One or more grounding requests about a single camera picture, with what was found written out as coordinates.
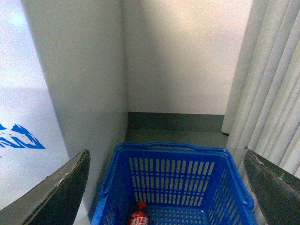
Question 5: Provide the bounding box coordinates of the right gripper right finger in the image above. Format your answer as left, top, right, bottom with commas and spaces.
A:
243, 149, 300, 225

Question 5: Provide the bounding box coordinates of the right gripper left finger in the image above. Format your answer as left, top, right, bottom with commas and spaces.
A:
0, 150, 90, 225

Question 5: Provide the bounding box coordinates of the red iced tea bottle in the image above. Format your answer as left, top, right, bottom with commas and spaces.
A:
127, 201, 150, 225

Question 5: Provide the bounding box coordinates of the white pleated curtain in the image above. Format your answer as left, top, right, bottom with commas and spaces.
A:
221, 0, 300, 221

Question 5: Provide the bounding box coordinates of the blue plastic shopping basket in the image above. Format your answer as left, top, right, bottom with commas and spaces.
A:
91, 142, 257, 225

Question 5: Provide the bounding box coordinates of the white chest freezer blue trim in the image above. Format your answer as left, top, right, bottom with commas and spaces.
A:
0, 0, 128, 225

